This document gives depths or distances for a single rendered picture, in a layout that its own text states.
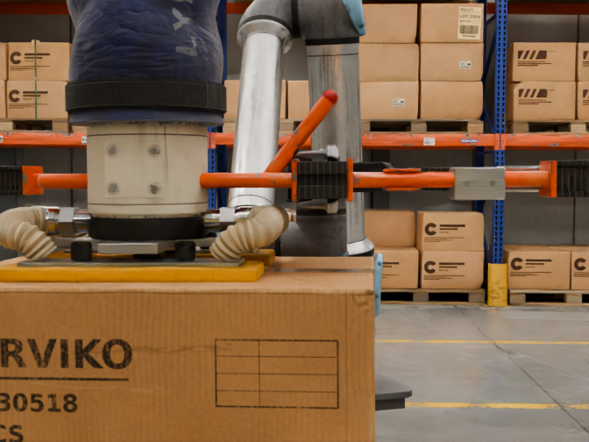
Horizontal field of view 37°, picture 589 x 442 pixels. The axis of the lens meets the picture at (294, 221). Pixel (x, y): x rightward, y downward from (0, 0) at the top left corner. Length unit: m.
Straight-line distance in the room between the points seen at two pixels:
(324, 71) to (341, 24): 0.10
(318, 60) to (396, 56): 6.56
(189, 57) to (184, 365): 0.41
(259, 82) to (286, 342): 0.79
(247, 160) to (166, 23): 0.51
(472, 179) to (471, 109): 7.24
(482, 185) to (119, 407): 0.56
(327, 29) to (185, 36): 0.69
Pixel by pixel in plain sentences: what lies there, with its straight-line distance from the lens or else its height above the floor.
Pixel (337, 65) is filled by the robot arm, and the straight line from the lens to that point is 1.85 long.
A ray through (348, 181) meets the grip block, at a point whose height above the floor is 1.20.
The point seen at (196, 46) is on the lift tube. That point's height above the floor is 1.38.
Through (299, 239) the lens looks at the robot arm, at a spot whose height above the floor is 1.09.
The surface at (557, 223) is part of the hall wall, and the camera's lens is 9.96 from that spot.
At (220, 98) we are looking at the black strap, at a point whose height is 1.31.
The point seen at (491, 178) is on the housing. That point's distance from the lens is 1.23.
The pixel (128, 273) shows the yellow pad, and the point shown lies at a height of 1.08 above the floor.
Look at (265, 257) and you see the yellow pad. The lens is 1.30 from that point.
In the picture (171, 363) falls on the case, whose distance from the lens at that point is 1.09.
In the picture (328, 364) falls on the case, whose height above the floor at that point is 0.98.
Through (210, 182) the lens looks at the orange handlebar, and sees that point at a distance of 1.23.
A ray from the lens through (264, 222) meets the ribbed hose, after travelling 1.14.
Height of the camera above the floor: 1.20
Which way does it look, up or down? 3 degrees down
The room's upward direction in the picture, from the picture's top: straight up
